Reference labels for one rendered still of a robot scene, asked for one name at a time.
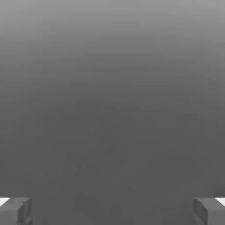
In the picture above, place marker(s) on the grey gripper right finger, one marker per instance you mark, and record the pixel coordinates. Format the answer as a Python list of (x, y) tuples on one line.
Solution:
[(211, 213)]

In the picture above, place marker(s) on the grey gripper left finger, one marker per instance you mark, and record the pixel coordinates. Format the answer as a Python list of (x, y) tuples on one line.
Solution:
[(12, 212)]

